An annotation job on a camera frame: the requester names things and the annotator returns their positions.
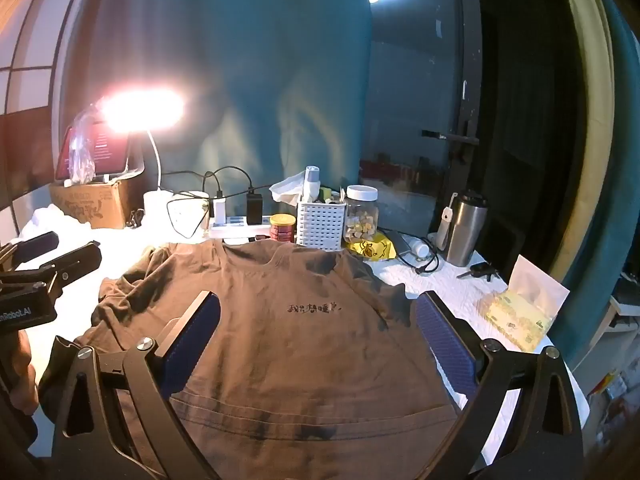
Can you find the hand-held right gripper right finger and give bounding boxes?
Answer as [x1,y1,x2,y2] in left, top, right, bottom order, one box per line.
[415,290,586,480]

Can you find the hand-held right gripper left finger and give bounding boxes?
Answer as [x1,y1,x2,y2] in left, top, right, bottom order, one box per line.
[50,290,222,480]

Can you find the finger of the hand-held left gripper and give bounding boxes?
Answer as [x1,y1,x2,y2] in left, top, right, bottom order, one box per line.
[0,231,60,264]
[46,241,103,301]

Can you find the brown t-shirt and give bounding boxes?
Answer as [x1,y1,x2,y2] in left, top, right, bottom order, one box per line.
[37,240,473,480]

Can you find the person's left hand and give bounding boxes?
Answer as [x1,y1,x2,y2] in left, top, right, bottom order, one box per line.
[7,335,36,413]

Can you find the brown cardboard box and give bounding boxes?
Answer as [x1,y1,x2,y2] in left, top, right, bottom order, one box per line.
[48,175,146,230]

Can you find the white textured tablecloth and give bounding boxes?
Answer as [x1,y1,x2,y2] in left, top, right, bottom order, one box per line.
[15,200,591,466]

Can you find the yellow tissue pack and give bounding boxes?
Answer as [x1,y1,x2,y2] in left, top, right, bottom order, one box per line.
[477,254,571,354]

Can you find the black key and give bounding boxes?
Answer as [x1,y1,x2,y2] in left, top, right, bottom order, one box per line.
[456,262,499,281]

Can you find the white desk lamp base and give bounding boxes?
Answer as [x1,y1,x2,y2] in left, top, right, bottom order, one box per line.
[97,87,186,231]

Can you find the clear plastic bag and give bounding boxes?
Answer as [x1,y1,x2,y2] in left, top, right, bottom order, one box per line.
[70,104,103,186]

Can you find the white power strip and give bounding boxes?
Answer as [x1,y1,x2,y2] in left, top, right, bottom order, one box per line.
[209,215,274,244]

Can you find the stainless steel tumbler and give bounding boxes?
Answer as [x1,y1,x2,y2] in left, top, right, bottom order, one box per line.
[445,191,489,267]

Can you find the dark red printed board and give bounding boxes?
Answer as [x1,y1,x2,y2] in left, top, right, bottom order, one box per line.
[56,127,132,181]

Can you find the yellow snack packet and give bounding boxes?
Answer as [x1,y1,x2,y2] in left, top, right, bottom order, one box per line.
[349,233,397,262]

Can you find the cream bear print mug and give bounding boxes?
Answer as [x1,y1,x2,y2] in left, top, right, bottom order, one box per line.
[170,190,211,236]

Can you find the red can yellow lid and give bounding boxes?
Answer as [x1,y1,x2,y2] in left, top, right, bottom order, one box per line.
[270,213,297,244]

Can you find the black plug charger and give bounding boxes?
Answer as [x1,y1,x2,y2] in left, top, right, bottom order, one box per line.
[245,192,264,226]

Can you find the clear jar white lid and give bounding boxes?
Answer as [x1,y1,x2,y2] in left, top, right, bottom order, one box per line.
[343,185,380,247]

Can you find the white slotted plastic basket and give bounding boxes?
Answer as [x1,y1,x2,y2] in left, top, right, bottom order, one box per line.
[297,200,347,252]

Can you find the crumpled white tissue bag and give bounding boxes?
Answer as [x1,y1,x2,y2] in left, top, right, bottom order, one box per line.
[269,170,308,206]

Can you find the white shelf unit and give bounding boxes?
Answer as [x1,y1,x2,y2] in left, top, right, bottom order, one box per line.
[580,272,640,461]

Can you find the grey spray bottle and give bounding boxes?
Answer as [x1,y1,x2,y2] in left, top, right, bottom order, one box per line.
[304,165,321,202]

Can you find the black metal door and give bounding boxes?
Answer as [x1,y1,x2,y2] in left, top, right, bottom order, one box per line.
[452,0,561,266]

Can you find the yellow and teal curtain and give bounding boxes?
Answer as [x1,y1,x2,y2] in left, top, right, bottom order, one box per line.
[550,0,640,361]

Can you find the thin black cable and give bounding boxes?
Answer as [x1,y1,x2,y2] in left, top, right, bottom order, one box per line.
[394,232,442,276]

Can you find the white tumbler strap tag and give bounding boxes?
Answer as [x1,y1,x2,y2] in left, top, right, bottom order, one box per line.
[436,192,459,251]

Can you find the black charger cable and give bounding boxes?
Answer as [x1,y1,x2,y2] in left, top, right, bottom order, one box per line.
[160,167,223,201]
[166,166,255,240]

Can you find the black door handle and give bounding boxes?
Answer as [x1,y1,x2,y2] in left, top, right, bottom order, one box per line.
[421,130,479,144]

